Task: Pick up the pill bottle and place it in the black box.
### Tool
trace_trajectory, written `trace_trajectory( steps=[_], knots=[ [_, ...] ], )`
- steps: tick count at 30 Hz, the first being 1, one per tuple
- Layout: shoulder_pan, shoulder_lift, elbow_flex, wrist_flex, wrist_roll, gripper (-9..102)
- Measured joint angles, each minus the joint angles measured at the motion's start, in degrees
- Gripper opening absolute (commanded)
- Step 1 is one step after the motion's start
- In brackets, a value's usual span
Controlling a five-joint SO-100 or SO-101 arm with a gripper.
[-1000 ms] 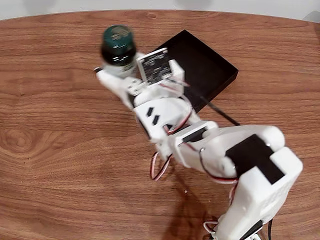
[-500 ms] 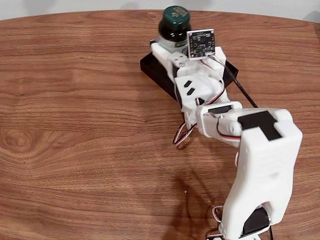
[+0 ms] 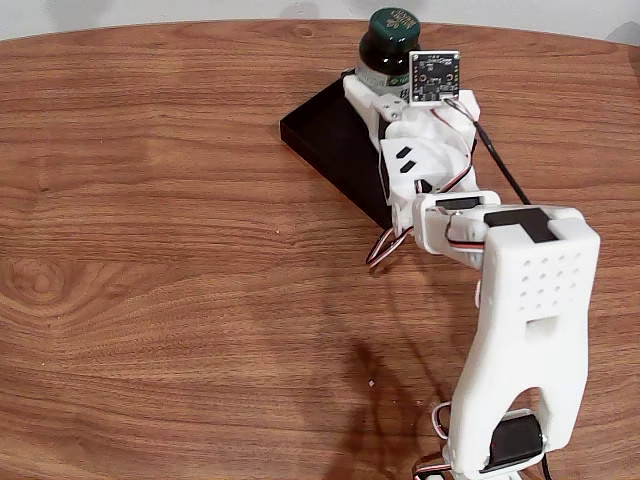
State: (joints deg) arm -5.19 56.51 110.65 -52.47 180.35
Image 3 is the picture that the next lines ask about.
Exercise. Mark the shallow black box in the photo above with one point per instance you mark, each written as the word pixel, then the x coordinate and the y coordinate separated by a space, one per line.
pixel 330 135

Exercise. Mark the green-capped pill bottle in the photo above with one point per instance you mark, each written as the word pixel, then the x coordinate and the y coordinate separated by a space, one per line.
pixel 392 30

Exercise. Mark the camera board on white bracket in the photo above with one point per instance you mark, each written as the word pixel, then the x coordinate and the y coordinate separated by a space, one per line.
pixel 434 77

